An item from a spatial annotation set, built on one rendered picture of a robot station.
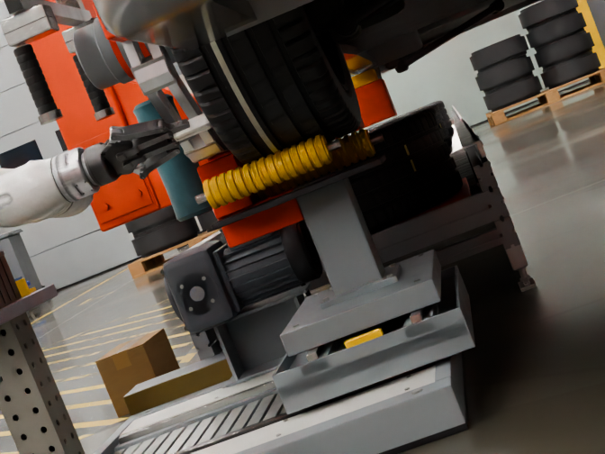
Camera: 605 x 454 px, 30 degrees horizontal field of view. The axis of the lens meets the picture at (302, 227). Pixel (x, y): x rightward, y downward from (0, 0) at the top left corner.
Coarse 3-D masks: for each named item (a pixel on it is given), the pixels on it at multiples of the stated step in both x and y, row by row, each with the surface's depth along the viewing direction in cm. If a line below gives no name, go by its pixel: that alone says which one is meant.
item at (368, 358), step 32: (448, 288) 234; (416, 320) 200; (448, 320) 198; (320, 352) 206; (352, 352) 201; (384, 352) 200; (416, 352) 199; (448, 352) 199; (288, 384) 203; (320, 384) 202; (352, 384) 202
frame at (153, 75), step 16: (128, 48) 198; (160, 48) 197; (144, 64) 197; (160, 64) 197; (144, 80) 198; (160, 80) 198; (176, 80) 199; (160, 96) 202; (176, 96) 202; (192, 96) 207; (160, 112) 204; (192, 112) 205; (192, 144) 212; (208, 144) 212; (224, 144) 219; (192, 160) 214
